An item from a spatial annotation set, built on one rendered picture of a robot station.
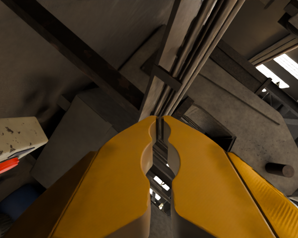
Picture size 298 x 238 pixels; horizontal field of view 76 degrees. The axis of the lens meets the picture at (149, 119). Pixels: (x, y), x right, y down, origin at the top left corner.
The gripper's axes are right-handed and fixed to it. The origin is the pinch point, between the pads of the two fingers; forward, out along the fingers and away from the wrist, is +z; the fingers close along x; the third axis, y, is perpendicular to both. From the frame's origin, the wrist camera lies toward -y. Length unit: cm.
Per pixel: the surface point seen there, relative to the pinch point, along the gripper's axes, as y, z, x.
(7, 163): 12.6, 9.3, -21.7
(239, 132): 113, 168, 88
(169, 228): 282, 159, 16
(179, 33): -2.6, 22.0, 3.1
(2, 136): 7.5, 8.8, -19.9
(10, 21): -3, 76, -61
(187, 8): -6.0, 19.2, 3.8
